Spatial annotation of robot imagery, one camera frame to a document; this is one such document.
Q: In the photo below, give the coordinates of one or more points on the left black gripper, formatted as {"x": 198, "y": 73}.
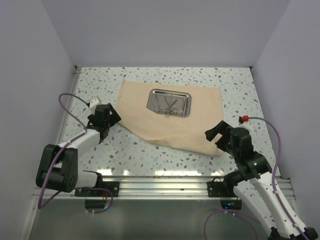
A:
{"x": 113, "y": 117}

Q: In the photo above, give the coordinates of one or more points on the steel surgical scissors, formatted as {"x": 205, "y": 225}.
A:
{"x": 169, "y": 111}

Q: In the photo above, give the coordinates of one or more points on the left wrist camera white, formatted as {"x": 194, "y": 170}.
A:
{"x": 93, "y": 103}

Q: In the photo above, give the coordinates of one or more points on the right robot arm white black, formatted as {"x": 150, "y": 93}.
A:
{"x": 255, "y": 184}

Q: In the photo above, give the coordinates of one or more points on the aluminium front rail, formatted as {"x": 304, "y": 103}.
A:
{"x": 161, "y": 187}

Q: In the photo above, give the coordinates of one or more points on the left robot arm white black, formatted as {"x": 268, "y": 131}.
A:
{"x": 59, "y": 165}

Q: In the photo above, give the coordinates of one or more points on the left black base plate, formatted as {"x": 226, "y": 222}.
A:
{"x": 112, "y": 186}

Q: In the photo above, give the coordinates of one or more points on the beige cloth wrap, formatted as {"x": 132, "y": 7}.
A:
{"x": 182, "y": 133}

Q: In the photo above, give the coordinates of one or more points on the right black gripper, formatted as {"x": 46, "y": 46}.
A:
{"x": 211, "y": 134}

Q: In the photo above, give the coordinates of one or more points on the steel instrument tray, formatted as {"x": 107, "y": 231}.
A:
{"x": 181, "y": 108}

